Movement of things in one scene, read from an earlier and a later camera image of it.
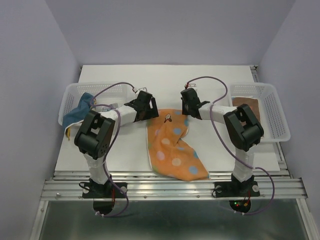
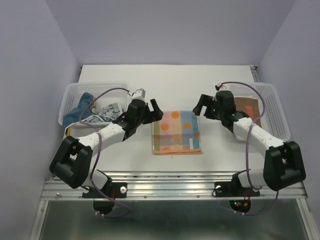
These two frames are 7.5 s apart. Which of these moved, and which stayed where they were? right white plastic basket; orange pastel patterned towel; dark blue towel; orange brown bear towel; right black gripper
Moved: right black gripper; orange pastel patterned towel
Stayed: orange brown bear towel; dark blue towel; right white plastic basket
